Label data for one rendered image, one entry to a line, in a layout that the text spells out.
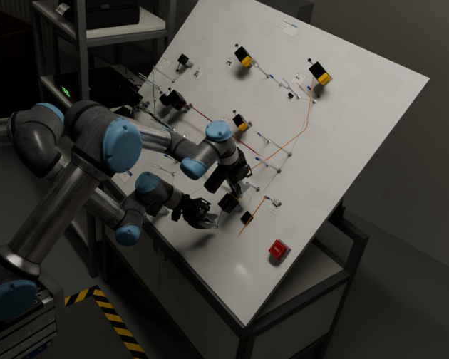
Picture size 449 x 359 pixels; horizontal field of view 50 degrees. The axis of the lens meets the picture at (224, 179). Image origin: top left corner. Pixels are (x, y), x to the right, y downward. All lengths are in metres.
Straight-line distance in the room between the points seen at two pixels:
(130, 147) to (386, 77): 0.96
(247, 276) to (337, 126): 0.61
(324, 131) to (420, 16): 1.63
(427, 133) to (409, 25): 0.69
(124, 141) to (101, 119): 0.08
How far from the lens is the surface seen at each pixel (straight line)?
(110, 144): 1.11
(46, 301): 1.50
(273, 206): 1.75
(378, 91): 1.75
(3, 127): 1.63
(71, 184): 1.16
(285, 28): 2.05
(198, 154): 1.47
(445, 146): 3.37
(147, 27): 2.42
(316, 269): 2.11
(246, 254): 1.77
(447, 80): 3.26
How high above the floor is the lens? 2.22
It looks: 35 degrees down
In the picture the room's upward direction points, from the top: 8 degrees clockwise
